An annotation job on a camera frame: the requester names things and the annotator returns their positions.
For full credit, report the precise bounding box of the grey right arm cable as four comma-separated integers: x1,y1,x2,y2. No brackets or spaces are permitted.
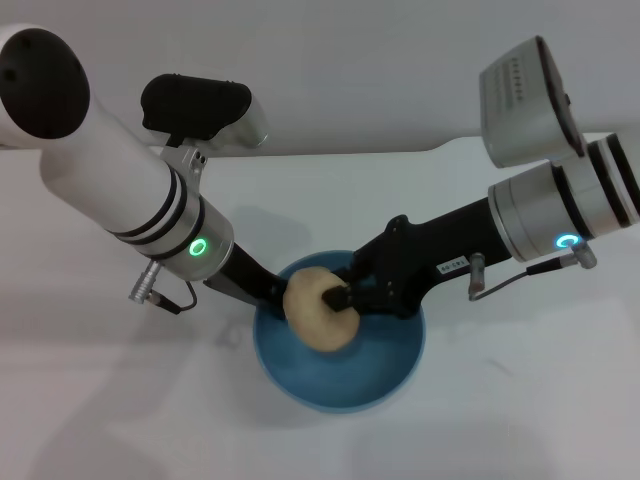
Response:
467,241,599,302

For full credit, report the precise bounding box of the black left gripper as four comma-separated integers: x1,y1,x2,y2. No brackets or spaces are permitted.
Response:
201,244,291,321

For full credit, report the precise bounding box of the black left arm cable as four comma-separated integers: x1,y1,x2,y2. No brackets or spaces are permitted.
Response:
127,264,199,317

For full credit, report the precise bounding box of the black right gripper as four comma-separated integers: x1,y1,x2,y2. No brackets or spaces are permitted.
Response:
323,197,516,322

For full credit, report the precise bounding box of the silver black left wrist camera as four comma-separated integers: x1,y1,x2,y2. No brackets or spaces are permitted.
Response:
140,73,272,151

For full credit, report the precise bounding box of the blue bowl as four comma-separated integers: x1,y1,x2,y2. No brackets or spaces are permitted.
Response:
252,249,428,414

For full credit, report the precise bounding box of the round egg yolk pastry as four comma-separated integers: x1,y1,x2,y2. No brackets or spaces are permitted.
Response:
282,268,362,354

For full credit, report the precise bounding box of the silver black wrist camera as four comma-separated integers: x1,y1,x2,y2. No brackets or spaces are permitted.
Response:
478,35,589,169
140,73,272,151

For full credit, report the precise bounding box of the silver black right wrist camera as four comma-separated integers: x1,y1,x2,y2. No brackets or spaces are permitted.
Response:
478,35,589,169

